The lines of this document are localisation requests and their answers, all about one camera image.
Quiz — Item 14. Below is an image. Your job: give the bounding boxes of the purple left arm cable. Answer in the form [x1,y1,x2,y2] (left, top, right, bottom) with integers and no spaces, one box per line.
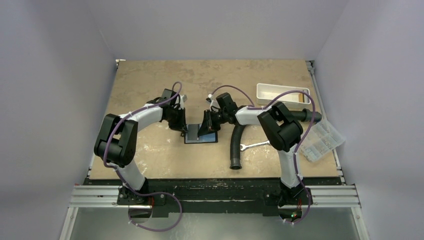
[102,81,184,233]

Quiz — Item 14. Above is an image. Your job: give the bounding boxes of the black leather card holder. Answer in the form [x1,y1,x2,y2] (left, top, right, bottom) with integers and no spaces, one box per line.
[184,123,219,145]

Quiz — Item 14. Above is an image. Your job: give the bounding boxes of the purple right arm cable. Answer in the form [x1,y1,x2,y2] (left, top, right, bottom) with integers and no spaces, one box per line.
[208,84,317,226]

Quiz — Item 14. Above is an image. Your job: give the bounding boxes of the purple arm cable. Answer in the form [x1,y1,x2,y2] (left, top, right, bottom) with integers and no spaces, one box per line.
[208,84,317,226]
[102,81,184,233]

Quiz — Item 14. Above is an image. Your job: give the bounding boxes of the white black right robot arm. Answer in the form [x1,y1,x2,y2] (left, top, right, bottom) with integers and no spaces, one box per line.
[197,92,304,204]

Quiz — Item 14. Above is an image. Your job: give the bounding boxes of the silver open-end wrench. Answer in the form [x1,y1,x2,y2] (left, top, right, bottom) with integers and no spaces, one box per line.
[240,140,270,152]

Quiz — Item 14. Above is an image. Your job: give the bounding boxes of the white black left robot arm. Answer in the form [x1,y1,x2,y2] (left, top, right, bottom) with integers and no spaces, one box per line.
[93,88,188,205]

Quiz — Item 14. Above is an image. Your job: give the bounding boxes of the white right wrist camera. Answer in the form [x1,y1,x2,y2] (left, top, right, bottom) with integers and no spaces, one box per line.
[206,93,220,112]

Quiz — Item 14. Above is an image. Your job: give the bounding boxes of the grey corrugated hose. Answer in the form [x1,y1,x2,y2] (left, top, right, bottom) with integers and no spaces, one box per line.
[229,108,323,170]

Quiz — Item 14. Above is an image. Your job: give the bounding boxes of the white plastic tray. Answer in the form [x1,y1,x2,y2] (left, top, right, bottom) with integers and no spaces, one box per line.
[255,82,312,110]

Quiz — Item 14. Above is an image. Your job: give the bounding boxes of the black aluminium base frame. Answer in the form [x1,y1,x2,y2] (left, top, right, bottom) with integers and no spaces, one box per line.
[69,178,361,218]

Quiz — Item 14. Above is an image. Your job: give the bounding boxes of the clear plastic organizer box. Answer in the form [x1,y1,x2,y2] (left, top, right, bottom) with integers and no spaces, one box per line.
[299,119,346,163]

